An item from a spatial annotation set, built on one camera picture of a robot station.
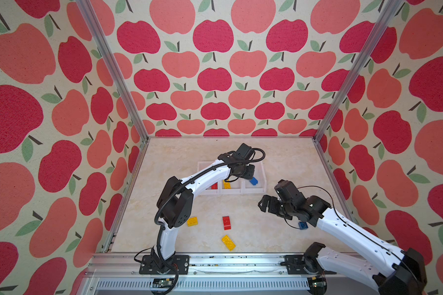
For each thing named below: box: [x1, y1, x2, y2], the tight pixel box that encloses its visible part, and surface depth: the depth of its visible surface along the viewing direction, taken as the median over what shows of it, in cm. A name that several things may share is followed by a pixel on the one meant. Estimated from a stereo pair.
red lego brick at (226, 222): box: [222, 215, 232, 231], surface depth 86 cm
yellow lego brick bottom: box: [221, 234, 237, 252], surface depth 82 cm
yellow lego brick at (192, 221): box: [186, 216, 199, 227], surface depth 88 cm
